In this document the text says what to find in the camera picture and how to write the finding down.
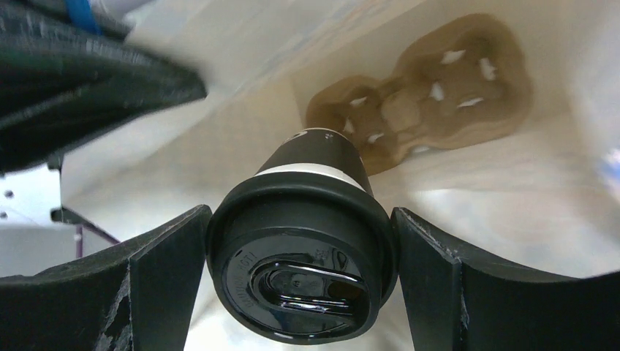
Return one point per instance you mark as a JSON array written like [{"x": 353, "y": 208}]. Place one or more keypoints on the single brown cup carrier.
[{"x": 462, "y": 84}]

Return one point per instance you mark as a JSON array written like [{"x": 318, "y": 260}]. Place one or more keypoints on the white paper coffee cup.
[{"x": 319, "y": 151}]

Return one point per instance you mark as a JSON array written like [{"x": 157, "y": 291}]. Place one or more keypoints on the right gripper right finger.
[{"x": 461, "y": 297}]

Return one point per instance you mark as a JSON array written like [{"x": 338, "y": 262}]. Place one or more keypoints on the blue checkered paper bag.
[{"x": 541, "y": 197}]

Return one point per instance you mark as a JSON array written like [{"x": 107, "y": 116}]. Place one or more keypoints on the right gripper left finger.
[{"x": 136, "y": 295}]

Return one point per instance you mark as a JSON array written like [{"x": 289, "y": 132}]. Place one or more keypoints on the black cup lid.
[{"x": 302, "y": 258}]

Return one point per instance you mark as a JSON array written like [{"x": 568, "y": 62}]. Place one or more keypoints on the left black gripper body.
[{"x": 68, "y": 77}]

